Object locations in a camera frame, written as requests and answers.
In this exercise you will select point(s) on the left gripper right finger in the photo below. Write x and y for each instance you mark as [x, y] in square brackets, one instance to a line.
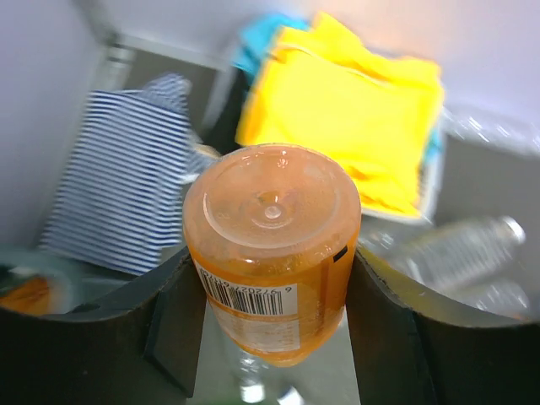
[412, 345]

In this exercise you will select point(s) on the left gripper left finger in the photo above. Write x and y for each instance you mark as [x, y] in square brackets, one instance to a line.
[138, 344]

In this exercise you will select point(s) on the large clear bottle with label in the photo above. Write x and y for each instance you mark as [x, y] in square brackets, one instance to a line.
[448, 257]

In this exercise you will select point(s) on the clear bottle white cap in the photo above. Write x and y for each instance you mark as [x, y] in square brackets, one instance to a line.
[250, 376]

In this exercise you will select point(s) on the orange bottle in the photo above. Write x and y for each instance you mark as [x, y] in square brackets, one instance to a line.
[272, 232]

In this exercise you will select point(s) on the blue striped cloth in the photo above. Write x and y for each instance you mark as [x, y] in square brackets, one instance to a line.
[119, 202]

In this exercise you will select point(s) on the yellow cloth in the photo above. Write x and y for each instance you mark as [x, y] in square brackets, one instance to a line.
[322, 89]

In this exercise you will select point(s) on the teal cloth in basket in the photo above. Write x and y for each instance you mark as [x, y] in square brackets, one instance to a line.
[257, 38]

